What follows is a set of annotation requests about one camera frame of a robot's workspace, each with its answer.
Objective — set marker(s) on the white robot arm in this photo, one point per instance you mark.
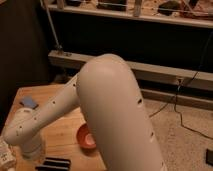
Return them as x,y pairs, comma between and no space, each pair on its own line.
107,93

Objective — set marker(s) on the orange bowl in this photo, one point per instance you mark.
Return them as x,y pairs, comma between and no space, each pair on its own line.
85,138

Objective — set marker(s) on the wooden shelf unit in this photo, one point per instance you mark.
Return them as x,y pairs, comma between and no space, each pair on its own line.
172,85

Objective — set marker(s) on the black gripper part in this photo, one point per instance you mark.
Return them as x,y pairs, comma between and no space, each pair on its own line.
54,164

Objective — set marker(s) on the white labelled bottle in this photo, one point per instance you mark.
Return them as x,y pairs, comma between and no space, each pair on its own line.
7,159

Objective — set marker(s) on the black object on floor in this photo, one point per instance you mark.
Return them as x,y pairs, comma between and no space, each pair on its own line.
209,157

